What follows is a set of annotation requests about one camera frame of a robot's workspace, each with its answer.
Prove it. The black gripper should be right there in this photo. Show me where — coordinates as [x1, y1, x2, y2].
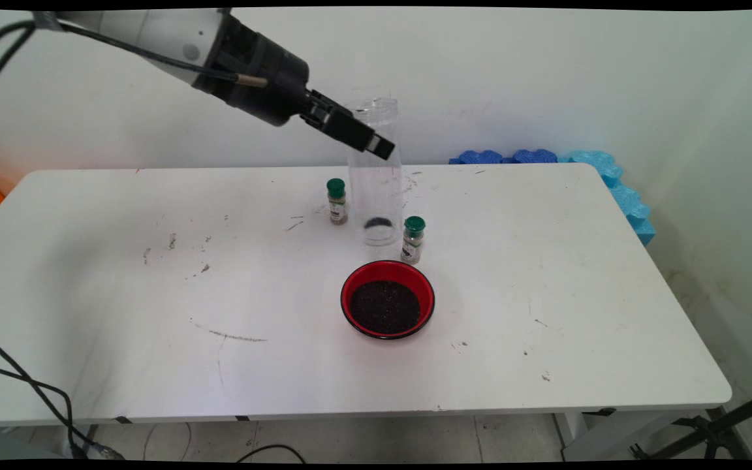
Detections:
[192, 13, 396, 161]

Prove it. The clear plastic jar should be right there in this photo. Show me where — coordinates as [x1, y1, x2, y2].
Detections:
[343, 97, 405, 247]

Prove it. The green cap spice bottle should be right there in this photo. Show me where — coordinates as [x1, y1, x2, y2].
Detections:
[401, 216, 426, 265]
[326, 178, 349, 226]

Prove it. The red bowl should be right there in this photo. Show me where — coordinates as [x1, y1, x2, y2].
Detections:
[340, 260, 435, 340]

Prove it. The light blue foam strip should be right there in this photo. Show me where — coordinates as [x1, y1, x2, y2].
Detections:
[557, 150, 656, 247]

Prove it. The white table leg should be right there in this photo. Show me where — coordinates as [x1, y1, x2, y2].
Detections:
[554, 411, 703, 462]

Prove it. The black tripod stand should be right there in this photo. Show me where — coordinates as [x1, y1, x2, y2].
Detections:
[631, 386, 752, 461]

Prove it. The black floor cable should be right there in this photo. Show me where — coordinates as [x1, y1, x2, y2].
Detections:
[236, 445, 308, 464]
[0, 326, 123, 461]
[0, 362, 76, 460]

